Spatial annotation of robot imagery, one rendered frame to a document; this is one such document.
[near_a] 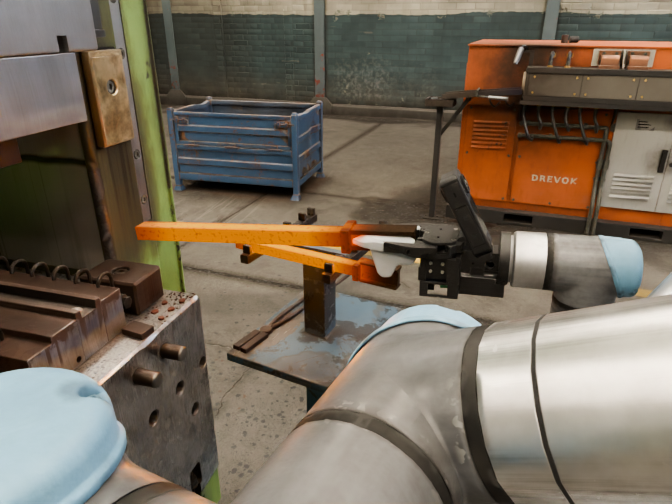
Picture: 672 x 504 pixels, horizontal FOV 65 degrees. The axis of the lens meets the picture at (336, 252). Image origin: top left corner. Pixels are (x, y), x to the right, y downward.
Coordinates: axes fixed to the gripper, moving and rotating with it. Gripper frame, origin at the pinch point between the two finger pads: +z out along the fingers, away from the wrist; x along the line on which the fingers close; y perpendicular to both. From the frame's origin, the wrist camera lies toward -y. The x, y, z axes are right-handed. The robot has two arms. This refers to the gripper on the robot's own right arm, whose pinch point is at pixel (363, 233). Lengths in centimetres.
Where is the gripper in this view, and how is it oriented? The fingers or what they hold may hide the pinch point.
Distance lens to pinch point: 75.1
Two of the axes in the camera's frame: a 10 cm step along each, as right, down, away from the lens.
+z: -9.6, -0.8, 2.7
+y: 0.4, 9.2, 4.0
